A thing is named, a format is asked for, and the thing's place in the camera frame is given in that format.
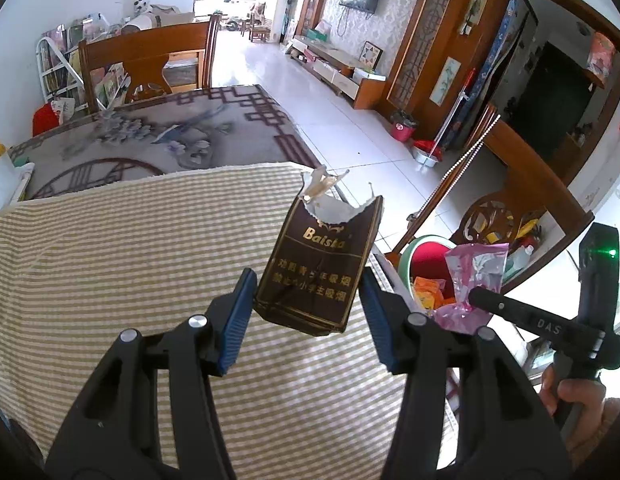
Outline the orange snack bag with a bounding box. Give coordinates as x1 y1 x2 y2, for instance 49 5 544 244
412 276 456 313

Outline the pink plastic wrapper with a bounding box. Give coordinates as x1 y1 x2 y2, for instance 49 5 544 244
434 244 508 334

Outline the dark brown cigarette box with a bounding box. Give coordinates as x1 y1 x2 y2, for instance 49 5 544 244
255 166 383 337

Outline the red green trash bin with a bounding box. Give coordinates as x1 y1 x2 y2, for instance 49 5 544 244
398 235 456 302

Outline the right hand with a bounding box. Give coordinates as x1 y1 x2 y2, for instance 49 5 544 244
538 366 620 453

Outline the carved wooden chair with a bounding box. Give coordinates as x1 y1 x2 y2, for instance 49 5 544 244
385 104 594 292

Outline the yellow checked tablecloth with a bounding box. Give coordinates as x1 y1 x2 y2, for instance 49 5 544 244
0 162 404 479

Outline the red plastic bucket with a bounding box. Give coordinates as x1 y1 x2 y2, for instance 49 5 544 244
390 110 418 143

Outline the wooden tv cabinet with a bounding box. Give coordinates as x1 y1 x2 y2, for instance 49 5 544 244
284 36 385 110

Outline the white wire shelf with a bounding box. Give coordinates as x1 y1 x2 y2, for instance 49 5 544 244
35 14 131 111

